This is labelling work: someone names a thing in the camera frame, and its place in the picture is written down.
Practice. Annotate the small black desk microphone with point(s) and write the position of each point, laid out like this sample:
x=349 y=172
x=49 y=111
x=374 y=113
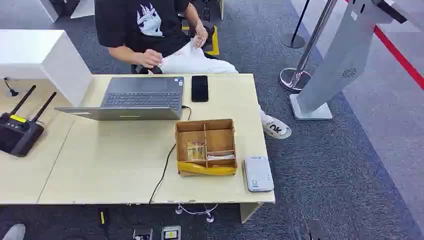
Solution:
x=11 y=91

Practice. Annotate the black controller with antennas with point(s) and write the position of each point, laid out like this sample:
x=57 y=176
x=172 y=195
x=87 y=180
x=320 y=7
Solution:
x=16 y=134

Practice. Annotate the yellow and black case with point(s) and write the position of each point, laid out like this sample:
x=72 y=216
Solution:
x=214 y=43

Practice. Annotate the stack of cards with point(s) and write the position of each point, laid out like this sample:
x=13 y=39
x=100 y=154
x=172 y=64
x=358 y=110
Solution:
x=220 y=157

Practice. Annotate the white shoe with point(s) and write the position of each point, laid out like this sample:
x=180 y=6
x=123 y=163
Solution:
x=15 y=232

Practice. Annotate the red barrier belt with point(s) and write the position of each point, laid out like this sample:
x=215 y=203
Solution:
x=399 y=58

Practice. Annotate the grey kiosk stand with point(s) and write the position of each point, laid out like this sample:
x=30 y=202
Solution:
x=338 y=63

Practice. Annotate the white card reader device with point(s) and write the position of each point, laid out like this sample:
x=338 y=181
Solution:
x=258 y=174

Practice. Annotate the chrome stanchion post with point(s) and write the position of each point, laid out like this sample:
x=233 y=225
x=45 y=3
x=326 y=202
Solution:
x=296 y=78

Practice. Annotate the desk leg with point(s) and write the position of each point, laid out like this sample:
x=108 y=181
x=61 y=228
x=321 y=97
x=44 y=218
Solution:
x=249 y=211

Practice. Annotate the grey laptop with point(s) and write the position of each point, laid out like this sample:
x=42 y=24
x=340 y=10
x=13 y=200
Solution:
x=142 y=96

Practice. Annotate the person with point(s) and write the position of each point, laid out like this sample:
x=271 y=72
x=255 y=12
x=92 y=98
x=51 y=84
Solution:
x=142 y=23

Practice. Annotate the black stanchion post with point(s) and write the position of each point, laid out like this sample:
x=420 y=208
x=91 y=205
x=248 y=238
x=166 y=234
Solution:
x=292 y=40

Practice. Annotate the black smartphone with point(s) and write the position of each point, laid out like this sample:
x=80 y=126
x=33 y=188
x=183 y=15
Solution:
x=199 y=88

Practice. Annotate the wooden compartment box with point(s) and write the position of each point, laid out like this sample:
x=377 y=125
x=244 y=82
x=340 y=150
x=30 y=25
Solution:
x=219 y=136

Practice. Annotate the floor socket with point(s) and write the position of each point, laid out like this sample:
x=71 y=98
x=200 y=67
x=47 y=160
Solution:
x=171 y=233
x=142 y=234

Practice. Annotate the white partition box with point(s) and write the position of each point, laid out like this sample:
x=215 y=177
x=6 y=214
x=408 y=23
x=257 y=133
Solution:
x=49 y=56

